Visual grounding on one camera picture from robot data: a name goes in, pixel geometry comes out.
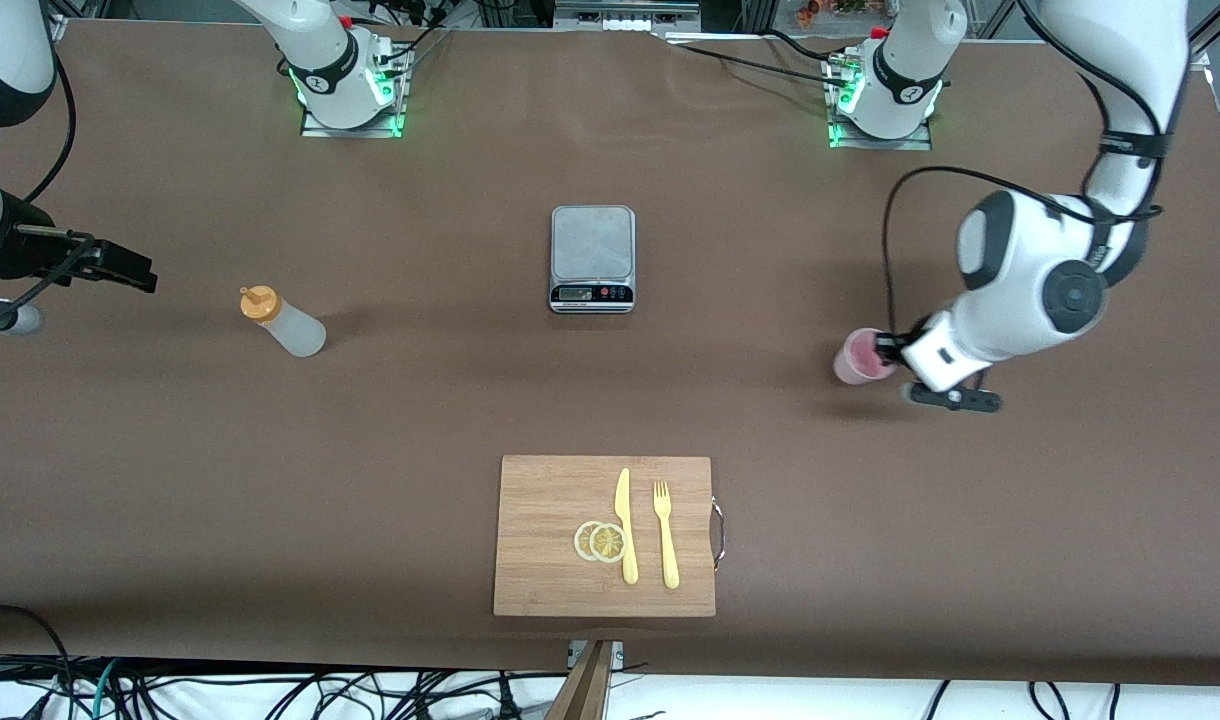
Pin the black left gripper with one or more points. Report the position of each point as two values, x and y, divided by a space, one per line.
889 349

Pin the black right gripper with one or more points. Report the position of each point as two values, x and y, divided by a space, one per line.
15 242

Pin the pink plastic cup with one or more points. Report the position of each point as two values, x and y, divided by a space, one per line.
850 365

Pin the sauce bottle with orange cap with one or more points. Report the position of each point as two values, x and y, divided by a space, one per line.
295 332

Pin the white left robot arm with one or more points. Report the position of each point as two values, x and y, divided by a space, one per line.
1020 270

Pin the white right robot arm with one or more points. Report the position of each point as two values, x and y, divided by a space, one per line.
330 60

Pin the yellow plastic fork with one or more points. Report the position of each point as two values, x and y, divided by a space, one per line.
668 550

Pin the yellow plastic knife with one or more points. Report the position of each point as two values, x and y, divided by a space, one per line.
625 510

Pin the silver digital kitchen scale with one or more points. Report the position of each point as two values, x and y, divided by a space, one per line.
592 245

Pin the lemon slice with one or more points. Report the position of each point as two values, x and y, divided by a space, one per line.
581 541
608 543

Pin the brown table cover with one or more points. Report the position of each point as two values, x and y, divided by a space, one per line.
420 400

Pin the wooden cutting board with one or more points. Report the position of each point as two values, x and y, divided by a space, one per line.
540 500

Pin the white power strip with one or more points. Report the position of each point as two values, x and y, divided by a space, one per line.
625 24

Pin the wooden beam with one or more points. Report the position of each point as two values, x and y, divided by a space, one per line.
585 690

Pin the black left camera mount bracket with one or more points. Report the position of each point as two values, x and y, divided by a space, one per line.
980 378

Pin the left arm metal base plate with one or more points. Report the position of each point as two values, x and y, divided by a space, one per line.
885 144

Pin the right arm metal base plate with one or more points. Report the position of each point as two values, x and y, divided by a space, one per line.
355 131

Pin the small metal bracket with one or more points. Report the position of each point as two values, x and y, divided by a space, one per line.
618 655

